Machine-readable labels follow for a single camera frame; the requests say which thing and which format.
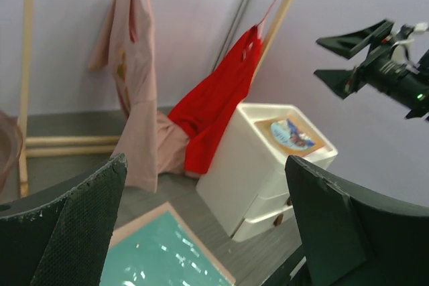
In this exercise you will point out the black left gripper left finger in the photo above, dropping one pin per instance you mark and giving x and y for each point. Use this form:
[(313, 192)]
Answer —
[(61, 235)]

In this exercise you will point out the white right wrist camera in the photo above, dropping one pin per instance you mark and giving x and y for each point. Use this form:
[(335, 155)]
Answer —
[(400, 50)]

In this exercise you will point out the metal corner post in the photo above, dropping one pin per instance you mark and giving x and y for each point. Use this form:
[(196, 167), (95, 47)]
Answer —
[(234, 26)]

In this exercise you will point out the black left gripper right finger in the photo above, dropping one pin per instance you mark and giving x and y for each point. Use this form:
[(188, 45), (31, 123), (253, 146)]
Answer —
[(352, 235)]

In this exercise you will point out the pink board under mat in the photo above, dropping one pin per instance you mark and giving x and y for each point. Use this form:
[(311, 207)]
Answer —
[(187, 229)]

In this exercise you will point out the white drawer storage box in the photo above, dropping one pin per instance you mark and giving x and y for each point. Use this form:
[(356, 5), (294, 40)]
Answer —
[(245, 187)]

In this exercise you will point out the red t shirt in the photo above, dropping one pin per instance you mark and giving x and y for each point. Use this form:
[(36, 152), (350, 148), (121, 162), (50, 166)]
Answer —
[(204, 113)]

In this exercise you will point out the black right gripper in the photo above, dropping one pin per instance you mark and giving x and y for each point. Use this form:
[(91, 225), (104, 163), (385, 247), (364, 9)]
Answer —
[(405, 83)]

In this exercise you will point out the pink t shirt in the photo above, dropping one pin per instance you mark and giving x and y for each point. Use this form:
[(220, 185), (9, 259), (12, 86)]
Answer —
[(151, 142)]

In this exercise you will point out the wooden clothes rack frame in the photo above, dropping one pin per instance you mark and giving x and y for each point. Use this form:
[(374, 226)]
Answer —
[(82, 145)]

